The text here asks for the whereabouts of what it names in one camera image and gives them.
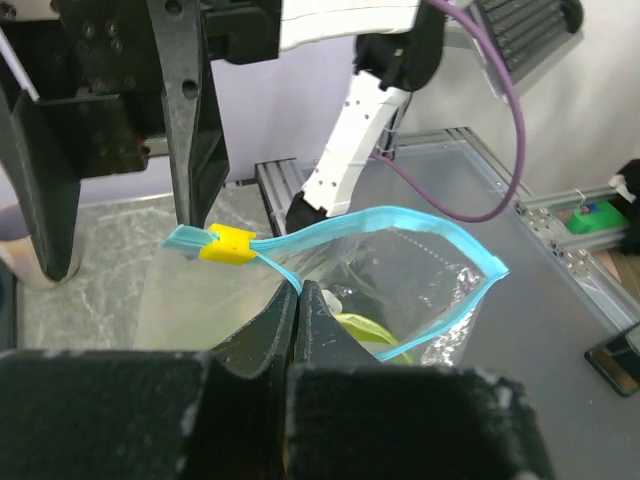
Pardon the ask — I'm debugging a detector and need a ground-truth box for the clear bag with blue zipper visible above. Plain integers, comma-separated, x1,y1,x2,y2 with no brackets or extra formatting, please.
134,206,509,366

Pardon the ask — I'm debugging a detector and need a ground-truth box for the aluminium rail frame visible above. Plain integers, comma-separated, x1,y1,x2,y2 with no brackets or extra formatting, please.
255,127,639,330

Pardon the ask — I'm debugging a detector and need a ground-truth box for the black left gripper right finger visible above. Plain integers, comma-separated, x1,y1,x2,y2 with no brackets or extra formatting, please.
285,281,555,479

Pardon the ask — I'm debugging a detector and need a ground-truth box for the white toy cauliflower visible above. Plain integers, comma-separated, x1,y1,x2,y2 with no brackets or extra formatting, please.
321,286,417,355

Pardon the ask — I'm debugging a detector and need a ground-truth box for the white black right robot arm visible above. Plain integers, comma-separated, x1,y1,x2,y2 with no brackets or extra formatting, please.
1,1,445,287

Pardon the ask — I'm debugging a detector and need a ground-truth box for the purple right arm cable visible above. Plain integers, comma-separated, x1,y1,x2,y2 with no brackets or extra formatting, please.
369,0,529,224

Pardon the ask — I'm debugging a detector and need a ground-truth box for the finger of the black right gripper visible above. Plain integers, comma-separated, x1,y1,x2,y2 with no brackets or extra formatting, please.
147,1,229,227
1,90,80,281

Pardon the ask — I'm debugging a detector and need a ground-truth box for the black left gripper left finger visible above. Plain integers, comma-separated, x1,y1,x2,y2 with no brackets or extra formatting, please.
1,283,298,479

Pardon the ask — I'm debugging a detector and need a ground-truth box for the beige mug purple inside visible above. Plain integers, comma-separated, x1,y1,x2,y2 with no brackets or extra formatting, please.
1,204,82,289

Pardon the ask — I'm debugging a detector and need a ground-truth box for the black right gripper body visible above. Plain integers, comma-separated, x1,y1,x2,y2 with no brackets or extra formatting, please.
1,1,280,146

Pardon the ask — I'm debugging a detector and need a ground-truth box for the green object on frame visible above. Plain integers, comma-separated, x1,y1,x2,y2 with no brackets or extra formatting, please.
566,201,628,235

